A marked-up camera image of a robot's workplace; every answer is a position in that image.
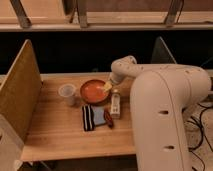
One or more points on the orange ceramic bowl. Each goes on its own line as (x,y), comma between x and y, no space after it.
(92,91)

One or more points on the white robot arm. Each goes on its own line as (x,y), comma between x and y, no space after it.
(158,95)

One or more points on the clear plastic cup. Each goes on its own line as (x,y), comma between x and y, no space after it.
(68,93)

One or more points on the dark red small object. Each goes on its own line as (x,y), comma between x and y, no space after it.
(108,118)

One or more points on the blue grey sponge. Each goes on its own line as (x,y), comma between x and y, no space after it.
(98,116)

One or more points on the small white bottle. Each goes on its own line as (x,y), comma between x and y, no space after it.
(115,104)

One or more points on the black white striped cloth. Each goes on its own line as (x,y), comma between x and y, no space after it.
(88,118)

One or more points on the right dark side panel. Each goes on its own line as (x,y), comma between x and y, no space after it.
(161,53)

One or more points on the yellow arm end tip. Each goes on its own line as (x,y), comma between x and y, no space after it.
(107,86)

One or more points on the wooden shelf rail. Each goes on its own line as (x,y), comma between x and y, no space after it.
(105,15)

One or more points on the left wooden side panel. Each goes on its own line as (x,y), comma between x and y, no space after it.
(19,92)

